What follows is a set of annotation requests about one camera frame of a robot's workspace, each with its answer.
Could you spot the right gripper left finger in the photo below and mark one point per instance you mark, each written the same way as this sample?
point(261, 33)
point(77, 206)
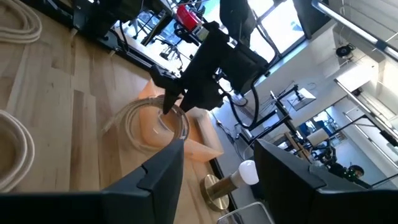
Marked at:
point(155, 193)

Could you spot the LED light bar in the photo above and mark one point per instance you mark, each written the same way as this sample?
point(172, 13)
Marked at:
point(348, 26)

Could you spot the background black robot arm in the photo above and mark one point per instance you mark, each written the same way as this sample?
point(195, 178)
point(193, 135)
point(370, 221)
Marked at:
point(329, 158)

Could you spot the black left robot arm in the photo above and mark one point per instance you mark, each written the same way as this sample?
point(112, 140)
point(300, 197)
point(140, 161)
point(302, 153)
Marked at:
point(237, 18)

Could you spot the clear plastic bin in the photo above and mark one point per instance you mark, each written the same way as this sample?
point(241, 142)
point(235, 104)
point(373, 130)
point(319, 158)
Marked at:
point(248, 204)

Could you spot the orange plastic bin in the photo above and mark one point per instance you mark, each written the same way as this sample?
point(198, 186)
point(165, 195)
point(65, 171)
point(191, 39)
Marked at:
point(205, 137)

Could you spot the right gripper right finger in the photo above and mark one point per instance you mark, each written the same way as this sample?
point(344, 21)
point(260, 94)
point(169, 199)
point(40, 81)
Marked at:
point(289, 193)

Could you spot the black round ceiling spot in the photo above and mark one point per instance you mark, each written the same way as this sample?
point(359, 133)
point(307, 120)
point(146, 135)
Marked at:
point(344, 50)

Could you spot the white bulb brass lamp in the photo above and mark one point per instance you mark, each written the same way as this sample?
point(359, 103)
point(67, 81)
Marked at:
point(248, 172)

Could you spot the black aluminium table frame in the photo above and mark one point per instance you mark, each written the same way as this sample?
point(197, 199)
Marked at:
point(136, 60)

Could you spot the background black frame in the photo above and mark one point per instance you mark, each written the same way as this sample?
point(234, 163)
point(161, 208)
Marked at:
point(280, 109)

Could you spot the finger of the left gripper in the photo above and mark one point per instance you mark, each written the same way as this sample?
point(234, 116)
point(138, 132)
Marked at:
point(188, 103)
point(171, 99)

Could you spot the red plastic case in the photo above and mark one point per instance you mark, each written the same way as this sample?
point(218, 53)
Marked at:
point(186, 17)

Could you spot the computer monitor on arm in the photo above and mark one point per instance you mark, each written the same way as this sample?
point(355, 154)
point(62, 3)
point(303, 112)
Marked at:
point(300, 99)

